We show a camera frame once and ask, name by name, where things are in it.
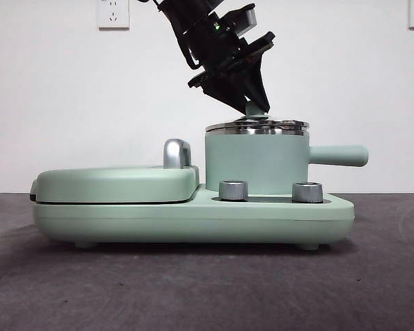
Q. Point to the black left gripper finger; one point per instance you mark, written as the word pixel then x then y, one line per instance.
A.
pixel 257 84
pixel 226 93

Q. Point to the glass pot lid green knob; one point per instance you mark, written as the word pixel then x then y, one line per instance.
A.
pixel 255 110

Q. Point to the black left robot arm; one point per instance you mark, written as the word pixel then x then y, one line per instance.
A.
pixel 189 12

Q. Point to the silver control knob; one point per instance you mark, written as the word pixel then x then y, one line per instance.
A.
pixel 307 192
pixel 233 190

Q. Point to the mint green breakfast maker base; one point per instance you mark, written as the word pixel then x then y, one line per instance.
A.
pixel 193 222

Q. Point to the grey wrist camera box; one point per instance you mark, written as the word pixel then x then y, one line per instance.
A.
pixel 246 19

